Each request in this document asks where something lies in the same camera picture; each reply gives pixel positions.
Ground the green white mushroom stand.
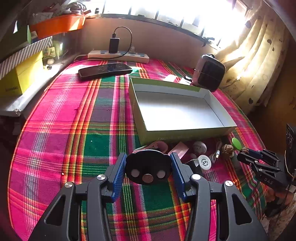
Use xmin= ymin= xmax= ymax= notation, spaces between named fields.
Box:
xmin=231 ymin=137 xmax=242 ymax=151

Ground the brown walnut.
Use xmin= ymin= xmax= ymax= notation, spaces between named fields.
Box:
xmin=222 ymin=144 xmax=234 ymax=159

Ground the white usb cable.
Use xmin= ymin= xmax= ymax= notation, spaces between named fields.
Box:
xmin=209 ymin=141 xmax=223 ymax=164

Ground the white small round jar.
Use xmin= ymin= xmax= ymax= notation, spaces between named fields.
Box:
xmin=197 ymin=155 xmax=212 ymax=171

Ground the white egg-shaped gadget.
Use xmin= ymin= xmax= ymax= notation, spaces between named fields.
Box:
xmin=193 ymin=141 xmax=207 ymax=156

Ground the black round disc gadget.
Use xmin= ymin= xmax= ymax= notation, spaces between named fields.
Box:
xmin=125 ymin=150 xmax=172 ymax=185

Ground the black cylindrical device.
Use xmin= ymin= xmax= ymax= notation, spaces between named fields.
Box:
xmin=186 ymin=159 xmax=203 ymax=176

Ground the pink plastic clip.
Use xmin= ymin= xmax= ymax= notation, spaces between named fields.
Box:
xmin=133 ymin=141 xmax=168 ymax=154

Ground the person right hand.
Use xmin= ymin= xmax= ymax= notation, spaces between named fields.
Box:
xmin=265 ymin=187 xmax=294 ymax=205

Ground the cream heart pattern curtain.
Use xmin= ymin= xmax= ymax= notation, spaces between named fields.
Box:
xmin=215 ymin=1 xmax=290 ymax=114

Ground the small grey fan heater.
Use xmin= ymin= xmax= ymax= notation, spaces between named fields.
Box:
xmin=192 ymin=54 xmax=226 ymax=92

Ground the green white cardboard tray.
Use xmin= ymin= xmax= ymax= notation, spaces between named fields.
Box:
xmin=128 ymin=77 xmax=237 ymax=145

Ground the yellow cardboard box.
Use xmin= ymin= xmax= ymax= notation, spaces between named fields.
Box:
xmin=0 ymin=51 xmax=44 ymax=97

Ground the black smartphone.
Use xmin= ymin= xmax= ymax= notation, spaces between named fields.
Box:
xmin=78 ymin=63 xmax=132 ymax=80

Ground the white power strip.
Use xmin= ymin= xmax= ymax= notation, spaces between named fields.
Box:
xmin=88 ymin=50 xmax=149 ymax=64

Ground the striped grey white box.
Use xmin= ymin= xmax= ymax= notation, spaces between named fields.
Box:
xmin=0 ymin=36 xmax=53 ymax=79

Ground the green cardboard box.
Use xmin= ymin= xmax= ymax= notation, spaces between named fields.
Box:
xmin=1 ymin=25 xmax=32 ymax=59

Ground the orange plastic tray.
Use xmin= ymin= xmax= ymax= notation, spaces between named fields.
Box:
xmin=29 ymin=15 xmax=85 ymax=39

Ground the black charger with cable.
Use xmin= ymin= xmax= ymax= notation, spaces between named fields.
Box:
xmin=108 ymin=26 xmax=132 ymax=56

